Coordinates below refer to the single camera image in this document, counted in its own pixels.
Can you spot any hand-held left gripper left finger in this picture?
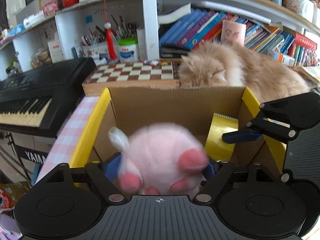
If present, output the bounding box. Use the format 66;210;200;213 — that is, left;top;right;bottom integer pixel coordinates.
41;152;127;204

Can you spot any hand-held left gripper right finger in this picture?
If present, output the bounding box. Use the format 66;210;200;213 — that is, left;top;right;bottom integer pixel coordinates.
193;161;282;204

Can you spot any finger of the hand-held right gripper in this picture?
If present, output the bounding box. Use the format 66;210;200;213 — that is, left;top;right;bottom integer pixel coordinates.
222;97;300;144

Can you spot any gold tape roll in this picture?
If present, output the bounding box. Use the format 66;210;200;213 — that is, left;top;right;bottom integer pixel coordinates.
204;113;239;162

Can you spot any pink plush paw toy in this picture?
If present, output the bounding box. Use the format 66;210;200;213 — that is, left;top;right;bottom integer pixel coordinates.
108;122;209;195

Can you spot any yellow cardboard box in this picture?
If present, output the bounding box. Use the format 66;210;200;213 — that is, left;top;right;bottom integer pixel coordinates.
69;86;287;180

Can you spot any desktop with pink checked cloth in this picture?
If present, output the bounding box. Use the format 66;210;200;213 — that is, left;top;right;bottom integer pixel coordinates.
35;95;102;184

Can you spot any fluffy orange cat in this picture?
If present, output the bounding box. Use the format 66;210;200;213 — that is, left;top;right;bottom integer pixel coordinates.
179;41;310;103

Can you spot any black keyboard stand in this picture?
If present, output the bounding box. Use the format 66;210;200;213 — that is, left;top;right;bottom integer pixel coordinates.
0;130;50;188

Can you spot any wooden chessboard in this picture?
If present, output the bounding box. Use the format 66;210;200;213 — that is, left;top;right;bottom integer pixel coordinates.
82;61;181;97

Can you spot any pink printed cup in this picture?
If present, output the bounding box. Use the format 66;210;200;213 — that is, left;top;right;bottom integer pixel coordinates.
221;19;247;46

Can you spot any black electronic keyboard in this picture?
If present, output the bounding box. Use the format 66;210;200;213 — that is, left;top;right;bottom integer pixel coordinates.
0;57;97;138

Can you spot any white jar green lid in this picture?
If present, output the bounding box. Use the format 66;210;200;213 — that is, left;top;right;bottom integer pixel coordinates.
118;38;139;63

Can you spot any row of leaning books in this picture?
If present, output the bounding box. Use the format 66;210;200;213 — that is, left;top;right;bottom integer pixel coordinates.
159;4;320;67

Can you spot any pen holder with pens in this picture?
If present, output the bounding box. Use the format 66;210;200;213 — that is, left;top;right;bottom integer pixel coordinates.
81;25;110;60

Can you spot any red tassel ornament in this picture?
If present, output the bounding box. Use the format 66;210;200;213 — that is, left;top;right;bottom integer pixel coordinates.
104;0;118;60

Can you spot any white marker holder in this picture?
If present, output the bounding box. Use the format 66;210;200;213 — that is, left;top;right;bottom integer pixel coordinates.
284;0;315;20

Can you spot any white bookshelf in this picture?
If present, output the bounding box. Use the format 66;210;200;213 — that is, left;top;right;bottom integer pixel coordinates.
0;0;320;80

